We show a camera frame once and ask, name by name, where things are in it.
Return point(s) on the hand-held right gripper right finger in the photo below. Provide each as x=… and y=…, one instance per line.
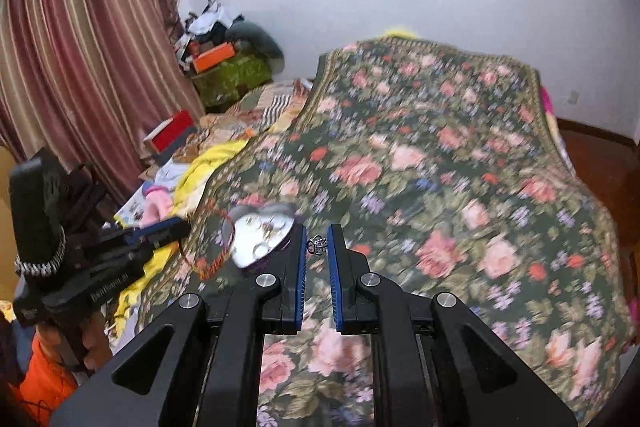
x=334, y=277

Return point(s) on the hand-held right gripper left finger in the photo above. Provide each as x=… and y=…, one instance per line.
x=300, y=272

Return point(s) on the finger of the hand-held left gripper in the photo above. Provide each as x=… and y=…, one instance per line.
x=130, y=252
x=160, y=227

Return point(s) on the heart-shaped tin box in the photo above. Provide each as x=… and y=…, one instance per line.
x=260, y=237

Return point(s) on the orange-sleeved left forearm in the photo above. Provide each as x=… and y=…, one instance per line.
x=45, y=382

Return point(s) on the person's left hand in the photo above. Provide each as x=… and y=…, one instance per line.
x=95, y=339

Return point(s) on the pink plush item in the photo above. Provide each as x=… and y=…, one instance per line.
x=156, y=207

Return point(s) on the yellow blanket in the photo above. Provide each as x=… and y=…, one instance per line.
x=210, y=159

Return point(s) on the red and white box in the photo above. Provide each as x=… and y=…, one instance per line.
x=172, y=132

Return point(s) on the floral blanket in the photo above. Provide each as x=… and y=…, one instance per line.
x=440, y=167

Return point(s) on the patchwork quilt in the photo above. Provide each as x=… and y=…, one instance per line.
x=260, y=107

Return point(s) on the green cloth-covered cabinet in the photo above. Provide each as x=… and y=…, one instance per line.
x=232, y=79

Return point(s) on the striped pink curtain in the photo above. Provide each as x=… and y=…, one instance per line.
x=85, y=57

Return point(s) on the orange box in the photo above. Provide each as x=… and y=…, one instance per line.
x=214, y=58

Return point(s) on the pile of clothes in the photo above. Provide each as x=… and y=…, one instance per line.
x=220, y=27

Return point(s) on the yellow pillow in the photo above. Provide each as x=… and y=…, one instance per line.
x=400, y=30

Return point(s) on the pink cloth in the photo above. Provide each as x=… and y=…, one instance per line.
x=547, y=102

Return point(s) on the white wall socket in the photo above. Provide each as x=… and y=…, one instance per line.
x=573, y=97

